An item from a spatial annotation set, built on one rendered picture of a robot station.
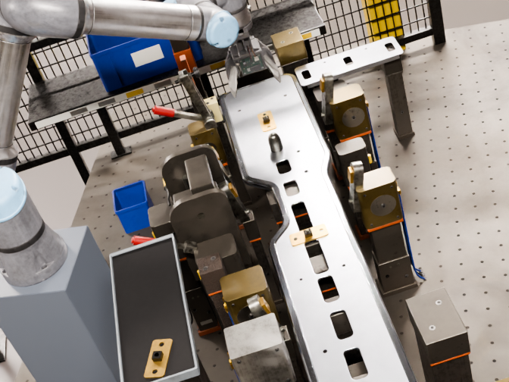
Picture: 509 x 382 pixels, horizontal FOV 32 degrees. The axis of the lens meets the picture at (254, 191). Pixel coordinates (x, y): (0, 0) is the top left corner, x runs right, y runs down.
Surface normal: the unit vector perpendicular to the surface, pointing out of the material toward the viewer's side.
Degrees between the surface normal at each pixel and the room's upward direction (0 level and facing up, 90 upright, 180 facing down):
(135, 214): 90
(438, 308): 0
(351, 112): 90
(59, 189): 0
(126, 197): 90
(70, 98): 0
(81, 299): 90
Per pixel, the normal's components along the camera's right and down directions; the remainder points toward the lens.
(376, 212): 0.18, 0.60
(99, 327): 0.96, -0.12
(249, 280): -0.25, -0.74
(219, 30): 0.50, 0.46
